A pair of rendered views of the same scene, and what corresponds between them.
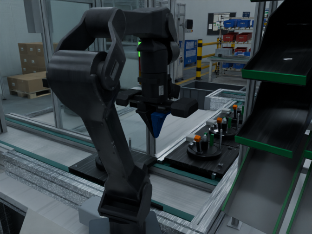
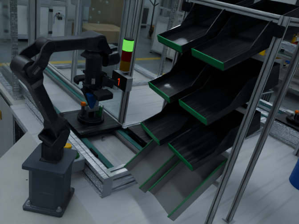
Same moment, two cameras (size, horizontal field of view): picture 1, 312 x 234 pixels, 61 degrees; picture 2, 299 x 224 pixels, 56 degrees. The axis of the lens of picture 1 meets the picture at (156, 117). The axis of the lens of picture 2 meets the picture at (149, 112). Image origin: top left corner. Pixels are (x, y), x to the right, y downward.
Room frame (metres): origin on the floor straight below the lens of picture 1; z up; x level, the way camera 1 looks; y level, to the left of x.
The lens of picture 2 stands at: (-0.29, -0.42, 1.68)
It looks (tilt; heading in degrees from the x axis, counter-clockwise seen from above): 25 degrees down; 13
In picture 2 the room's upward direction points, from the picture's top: 11 degrees clockwise
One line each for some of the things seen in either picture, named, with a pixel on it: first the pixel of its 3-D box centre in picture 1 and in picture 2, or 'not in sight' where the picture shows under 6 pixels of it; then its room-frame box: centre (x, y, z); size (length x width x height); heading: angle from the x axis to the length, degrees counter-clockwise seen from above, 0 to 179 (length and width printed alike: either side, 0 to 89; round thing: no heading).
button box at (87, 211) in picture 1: (113, 220); (66, 153); (0.62, 0.12, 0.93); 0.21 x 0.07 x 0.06; 58
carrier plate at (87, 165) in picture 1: (114, 164); (90, 120); (0.90, 0.16, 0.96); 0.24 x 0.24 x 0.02; 58
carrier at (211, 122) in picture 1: (224, 125); not in sight; (1.18, -0.33, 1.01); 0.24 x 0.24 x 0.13; 58
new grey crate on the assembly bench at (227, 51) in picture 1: (223, 52); (288, 48); (6.32, -1.58, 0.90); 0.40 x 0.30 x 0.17; 150
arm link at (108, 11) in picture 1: (127, 38); (65, 51); (0.45, 0.05, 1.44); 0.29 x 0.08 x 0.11; 160
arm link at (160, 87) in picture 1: (154, 89); (93, 79); (0.56, 0.00, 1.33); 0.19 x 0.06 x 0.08; 58
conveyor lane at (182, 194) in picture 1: (111, 170); (90, 124); (0.94, 0.18, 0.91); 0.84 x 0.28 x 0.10; 58
